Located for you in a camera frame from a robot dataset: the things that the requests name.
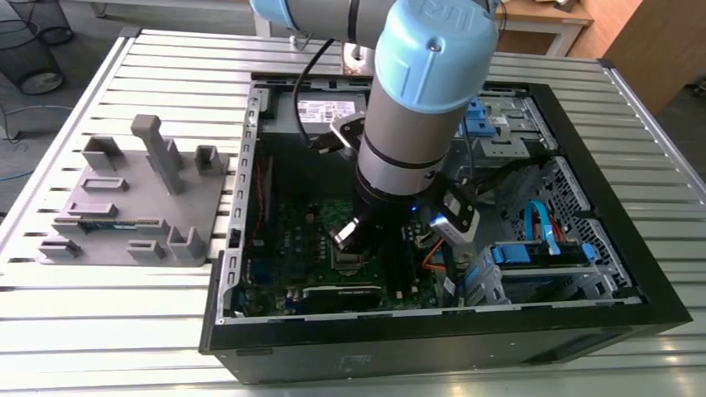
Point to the silver CPU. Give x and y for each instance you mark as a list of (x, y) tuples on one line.
[(350, 260)]

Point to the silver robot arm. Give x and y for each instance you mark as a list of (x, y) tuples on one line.
[(419, 103)]

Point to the black RAM slot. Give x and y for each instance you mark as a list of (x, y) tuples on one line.
[(392, 277), (399, 273), (414, 264), (406, 269)]

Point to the green motherboard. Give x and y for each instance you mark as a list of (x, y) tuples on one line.
[(308, 269)]

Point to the black graphics card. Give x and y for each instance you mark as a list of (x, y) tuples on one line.
[(342, 295)]

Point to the grey power supply unit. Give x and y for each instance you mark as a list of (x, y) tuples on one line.
[(297, 165)]

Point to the pale blue empty carrier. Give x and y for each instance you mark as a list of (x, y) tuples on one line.
[(478, 285)]

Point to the hard disk in blue carrier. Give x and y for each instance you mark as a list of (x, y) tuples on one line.
[(510, 255)]

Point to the blue disk carrier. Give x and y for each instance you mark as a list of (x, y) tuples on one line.
[(478, 109), (478, 127)]

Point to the black open PC case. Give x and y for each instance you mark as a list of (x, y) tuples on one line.
[(396, 351)]

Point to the grey metal disk bay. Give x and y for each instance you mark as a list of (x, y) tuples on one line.
[(512, 144)]

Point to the silver perforated disk bay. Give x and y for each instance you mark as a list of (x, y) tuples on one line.
[(567, 273)]

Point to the grey parts rack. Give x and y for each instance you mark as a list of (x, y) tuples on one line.
[(148, 207)]

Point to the blue RAM stick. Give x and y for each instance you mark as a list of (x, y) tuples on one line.
[(107, 226)]

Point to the wooden desk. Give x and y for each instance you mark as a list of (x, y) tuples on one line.
[(551, 14)]

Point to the wooden cabinet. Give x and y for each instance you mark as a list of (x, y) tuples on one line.
[(657, 49)]

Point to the black mesh wastebasket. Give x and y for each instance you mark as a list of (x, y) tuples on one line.
[(27, 58), (55, 25)]

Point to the black silver-rimmed wrist camera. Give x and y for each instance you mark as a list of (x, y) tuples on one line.
[(347, 130)]

